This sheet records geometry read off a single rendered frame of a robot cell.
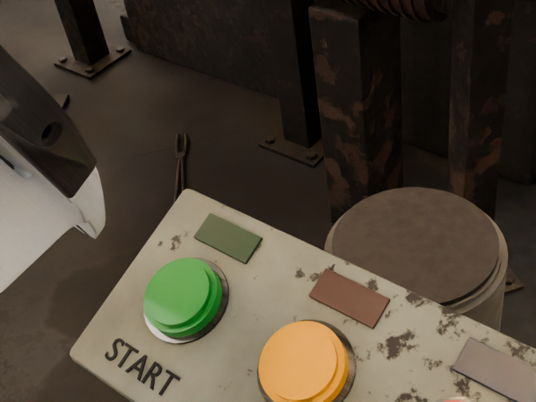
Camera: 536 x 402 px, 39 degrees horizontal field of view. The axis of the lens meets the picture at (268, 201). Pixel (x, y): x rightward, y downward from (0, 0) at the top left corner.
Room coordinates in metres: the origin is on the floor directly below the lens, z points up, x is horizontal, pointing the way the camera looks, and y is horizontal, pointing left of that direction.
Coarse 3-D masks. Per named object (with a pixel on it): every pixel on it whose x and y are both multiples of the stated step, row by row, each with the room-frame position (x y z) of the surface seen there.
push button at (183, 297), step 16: (160, 272) 0.27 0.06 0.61; (176, 272) 0.26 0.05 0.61; (192, 272) 0.26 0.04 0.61; (208, 272) 0.26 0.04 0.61; (160, 288) 0.26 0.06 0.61; (176, 288) 0.26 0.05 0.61; (192, 288) 0.25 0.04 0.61; (208, 288) 0.25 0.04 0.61; (144, 304) 0.26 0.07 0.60; (160, 304) 0.25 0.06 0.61; (176, 304) 0.25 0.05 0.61; (192, 304) 0.25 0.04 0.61; (208, 304) 0.24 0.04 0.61; (160, 320) 0.24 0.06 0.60; (176, 320) 0.24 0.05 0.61; (192, 320) 0.24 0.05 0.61; (208, 320) 0.24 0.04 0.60; (176, 336) 0.24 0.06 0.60
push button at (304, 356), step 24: (288, 336) 0.21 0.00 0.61; (312, 336) 0.21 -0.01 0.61; (336, 336) 0.21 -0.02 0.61; (264, 360) 0.21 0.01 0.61; (288, 360) 0.20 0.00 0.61; (312, 360) 0.20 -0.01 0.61; (336, 360) 0.20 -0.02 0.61; (264, 384) 0.20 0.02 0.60; (288, 384) 0.19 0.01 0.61; (312, 384) 0.19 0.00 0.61; (336, 384) 0.19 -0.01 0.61
